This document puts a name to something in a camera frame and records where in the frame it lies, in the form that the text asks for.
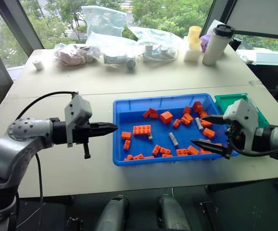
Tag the pale yellow plastic cup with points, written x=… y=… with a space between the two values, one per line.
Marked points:
x=193 y=44
x=194 y=32

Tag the plastic bag with white charger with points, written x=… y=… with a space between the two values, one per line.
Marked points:
x=157 y=45

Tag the grey board panel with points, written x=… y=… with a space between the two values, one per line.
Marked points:
x=261 y=16

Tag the black cup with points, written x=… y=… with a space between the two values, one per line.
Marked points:
x=236 y=43

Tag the plastic bag with pink items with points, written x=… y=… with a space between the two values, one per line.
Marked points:
x=75 y=55

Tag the dark rounded shape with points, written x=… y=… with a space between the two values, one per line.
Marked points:
x=172 y=214
x=112 y=214

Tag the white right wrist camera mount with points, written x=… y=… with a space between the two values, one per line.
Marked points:
x=243 y=113

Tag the white tumbler with black lid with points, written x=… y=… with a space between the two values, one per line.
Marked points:
x=214 y=45

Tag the orange building block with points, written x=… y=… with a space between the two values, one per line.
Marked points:
x=149 y=157
x=127 y=145
x=126 y=135
x=205 y=152
x=156 y=149
x=187 y=119
x=165 y=150
x=209 y=133
x=145 y=114
x=203 y=114
x=128 y=157
x=218 y=144
x=138 y=157
x=181 y=152
x=176 y=123
x=193 y=150
x=197 y=106
x=154 y=113
x=206 y=123
x=167 y=155
x=187 y=110

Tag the orange studded toy brick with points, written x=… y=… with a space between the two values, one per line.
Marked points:
x=142 y=130

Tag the green plastic tray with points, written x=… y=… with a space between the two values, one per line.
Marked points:
x=225 y=102

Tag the blue plastic tray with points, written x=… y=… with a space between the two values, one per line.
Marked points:
x=163 y=139

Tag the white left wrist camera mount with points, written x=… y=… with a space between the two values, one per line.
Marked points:
x=80 y=107

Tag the empty clear plastic bag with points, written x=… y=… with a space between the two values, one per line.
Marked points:
x=103 y=20

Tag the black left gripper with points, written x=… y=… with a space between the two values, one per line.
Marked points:
x=81 y=134

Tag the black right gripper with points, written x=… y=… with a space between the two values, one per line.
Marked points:
x=236 y=137

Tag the black table leg bracket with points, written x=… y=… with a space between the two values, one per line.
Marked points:
x=208 y=215
x=74 y=224

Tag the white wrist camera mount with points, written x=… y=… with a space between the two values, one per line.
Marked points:
x=243 y=113
x=80 y=107

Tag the small white cylinder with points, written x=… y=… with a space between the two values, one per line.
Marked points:
x=38 y=65

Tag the plastic bag with grey parts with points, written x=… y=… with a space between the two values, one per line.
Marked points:
x=115 y=51

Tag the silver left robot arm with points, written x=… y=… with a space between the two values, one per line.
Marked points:
x=16 y=142

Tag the dark window frame pillar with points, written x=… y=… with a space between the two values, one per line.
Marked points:
x=16 y=24

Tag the purple object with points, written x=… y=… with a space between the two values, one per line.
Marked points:
x=205 y=43

